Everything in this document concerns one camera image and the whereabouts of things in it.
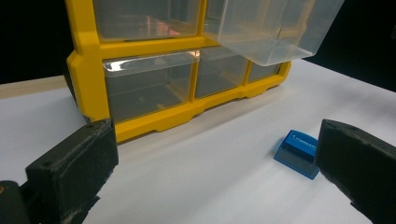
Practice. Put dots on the white table mat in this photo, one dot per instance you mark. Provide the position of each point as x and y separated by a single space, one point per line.
202 174

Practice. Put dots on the clear drawer with pink item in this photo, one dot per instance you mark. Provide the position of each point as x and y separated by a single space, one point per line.
146 18

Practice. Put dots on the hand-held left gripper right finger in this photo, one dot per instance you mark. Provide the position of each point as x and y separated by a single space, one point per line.
358 161

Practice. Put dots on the large clear plastic drawer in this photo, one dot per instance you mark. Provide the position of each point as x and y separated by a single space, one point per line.
149 87

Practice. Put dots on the small blue plastic case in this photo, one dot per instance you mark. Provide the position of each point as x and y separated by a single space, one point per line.
297 154

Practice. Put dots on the yellow drawer organizer cabinet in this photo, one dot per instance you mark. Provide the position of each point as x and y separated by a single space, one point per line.
90 77

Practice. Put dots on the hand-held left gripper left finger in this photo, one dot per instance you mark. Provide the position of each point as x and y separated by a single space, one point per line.
71 165

